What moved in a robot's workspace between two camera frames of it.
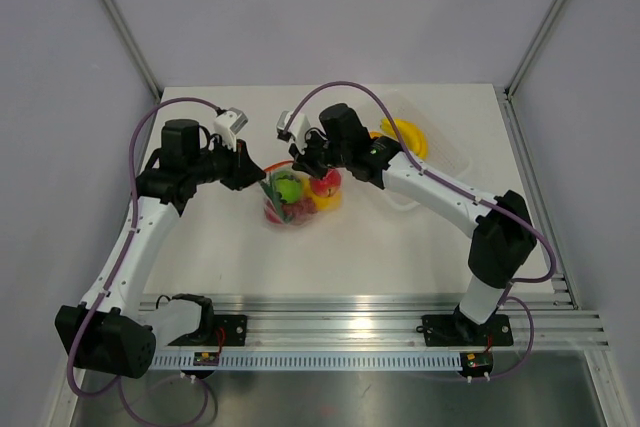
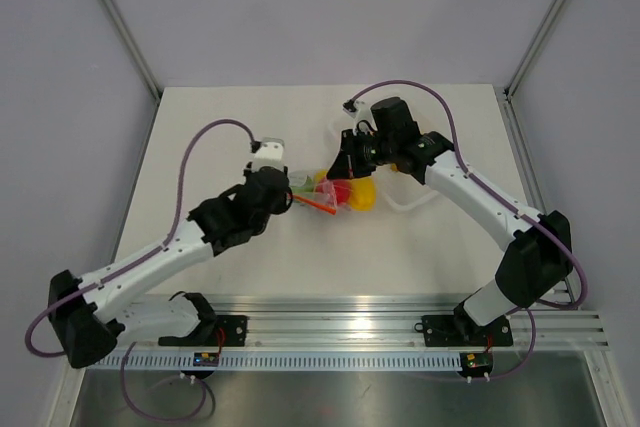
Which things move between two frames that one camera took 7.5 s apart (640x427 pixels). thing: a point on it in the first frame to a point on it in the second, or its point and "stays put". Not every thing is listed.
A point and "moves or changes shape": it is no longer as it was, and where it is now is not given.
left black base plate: [235, 329] stays put
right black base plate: [461, 331] stays put
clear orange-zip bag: [295, 198] moves or changes shape
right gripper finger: [312, 162] to [345, 165]
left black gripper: [245, 171] to [282, 206]
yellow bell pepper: [330, 203] to [363, 194]
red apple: [327, 186] to [343, 188]
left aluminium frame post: [125, 32] stays put
